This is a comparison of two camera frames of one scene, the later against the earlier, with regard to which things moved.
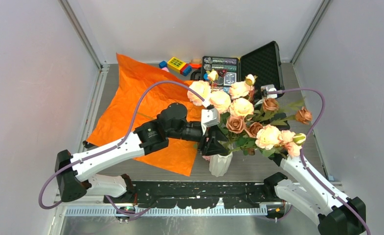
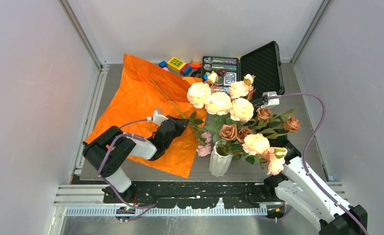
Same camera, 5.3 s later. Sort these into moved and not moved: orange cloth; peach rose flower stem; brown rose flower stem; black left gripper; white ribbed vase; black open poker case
Moved: black left gripper; brown rose flower stem
Not moved: black open poker case; peach rose flower stem; white ribbed vase; orange cloth
